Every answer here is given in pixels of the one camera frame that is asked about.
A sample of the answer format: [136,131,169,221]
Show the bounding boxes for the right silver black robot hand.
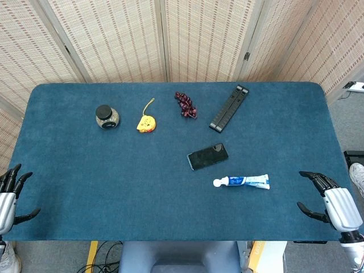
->
[297,171,363,233]

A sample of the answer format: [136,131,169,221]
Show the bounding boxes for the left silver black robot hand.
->
[0,163,42,235]

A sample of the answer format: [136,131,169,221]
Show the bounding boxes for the white blue toothpaste tube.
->
[213,173,271,191]

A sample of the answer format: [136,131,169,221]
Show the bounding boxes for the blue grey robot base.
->
[118,241,242,273]

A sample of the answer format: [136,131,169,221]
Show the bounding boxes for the white sneaker with grey sole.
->
[349,162,364,198]

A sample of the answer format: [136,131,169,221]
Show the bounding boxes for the orange white cardboard box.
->
[246,241,287,273]

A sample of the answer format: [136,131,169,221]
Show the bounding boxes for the glass jar with black lid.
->
[95,104,121,131]

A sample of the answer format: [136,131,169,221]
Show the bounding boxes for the blue table cloth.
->
[5,81,359,242]

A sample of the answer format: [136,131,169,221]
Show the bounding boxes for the black smartphone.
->
[187,143,229,172]

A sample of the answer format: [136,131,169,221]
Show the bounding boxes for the black folding stand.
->
[209,85,250,134]

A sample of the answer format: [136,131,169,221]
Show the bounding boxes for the yellow tape measure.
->
[136,98,158,134]

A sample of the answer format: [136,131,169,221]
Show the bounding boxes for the dark red grape bunch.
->
[174,91,198,119]

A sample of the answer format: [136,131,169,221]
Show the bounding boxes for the woven bamboo folding screen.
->
[0,0,364,171]

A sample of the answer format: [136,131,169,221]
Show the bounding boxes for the black floor cables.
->
[76,241,123,273]

